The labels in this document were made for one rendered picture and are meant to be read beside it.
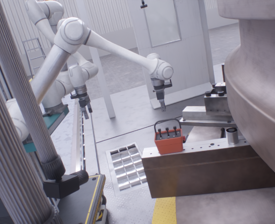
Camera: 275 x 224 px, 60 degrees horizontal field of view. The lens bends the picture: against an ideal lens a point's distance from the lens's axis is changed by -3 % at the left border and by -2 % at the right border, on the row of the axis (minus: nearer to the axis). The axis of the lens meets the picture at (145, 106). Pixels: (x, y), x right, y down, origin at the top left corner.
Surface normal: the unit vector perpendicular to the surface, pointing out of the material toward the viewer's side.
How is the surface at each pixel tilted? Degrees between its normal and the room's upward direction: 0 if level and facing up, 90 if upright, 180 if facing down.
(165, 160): 90
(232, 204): 0
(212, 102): 90
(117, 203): 0
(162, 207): 0
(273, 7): 90
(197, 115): 71
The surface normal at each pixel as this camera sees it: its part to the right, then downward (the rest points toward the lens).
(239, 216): -0.22, -0.91
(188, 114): -0.54, 0.09
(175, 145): -0.06, 0.47
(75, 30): 0.34, 0.18
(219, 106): -0.49, 0.40
